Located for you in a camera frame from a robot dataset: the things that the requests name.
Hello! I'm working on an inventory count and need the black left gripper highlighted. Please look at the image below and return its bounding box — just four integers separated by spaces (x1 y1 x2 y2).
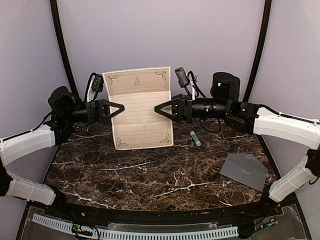
63 98 125 125

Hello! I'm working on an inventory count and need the left black frame post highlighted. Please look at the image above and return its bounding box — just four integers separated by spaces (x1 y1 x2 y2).
49 0 80 97

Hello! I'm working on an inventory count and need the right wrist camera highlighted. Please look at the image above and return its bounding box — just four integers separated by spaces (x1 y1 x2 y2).
174 67 190 88

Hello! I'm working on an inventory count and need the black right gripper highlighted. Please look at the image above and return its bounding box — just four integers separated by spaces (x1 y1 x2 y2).
155 92 231 123

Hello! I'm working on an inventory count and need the green and white glue stick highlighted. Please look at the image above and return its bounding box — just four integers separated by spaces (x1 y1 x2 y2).
190 131 202 147

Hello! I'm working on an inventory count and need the right black frame post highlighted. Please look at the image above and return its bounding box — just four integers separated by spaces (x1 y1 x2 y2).
242 0 272 103

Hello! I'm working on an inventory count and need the white slotted cable duct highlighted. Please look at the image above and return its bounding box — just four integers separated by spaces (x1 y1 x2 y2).
31 214 239 240

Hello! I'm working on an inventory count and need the beige ornate letter paper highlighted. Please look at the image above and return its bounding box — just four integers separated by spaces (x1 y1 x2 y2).
102 66 174 151

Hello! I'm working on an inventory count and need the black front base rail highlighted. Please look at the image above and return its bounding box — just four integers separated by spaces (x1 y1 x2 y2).
38 187 283 229

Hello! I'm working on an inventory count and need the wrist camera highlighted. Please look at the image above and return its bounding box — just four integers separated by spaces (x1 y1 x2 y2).
91 74 104 93
174 67 190 88

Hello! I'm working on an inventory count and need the grey paper envelope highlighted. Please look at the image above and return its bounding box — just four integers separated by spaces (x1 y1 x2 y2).
219 153 268 192

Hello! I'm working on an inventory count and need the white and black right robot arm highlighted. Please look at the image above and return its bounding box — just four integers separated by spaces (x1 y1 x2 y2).
154 72 320 217

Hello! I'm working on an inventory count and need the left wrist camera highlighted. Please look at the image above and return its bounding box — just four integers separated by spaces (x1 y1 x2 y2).
91 74 104 93

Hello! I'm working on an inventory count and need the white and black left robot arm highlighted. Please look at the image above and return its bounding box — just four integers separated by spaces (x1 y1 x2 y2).
0 86 125 218

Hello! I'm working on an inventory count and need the black frame post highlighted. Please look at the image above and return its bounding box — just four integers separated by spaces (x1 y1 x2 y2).
49 0 80 97
242 0 272 103

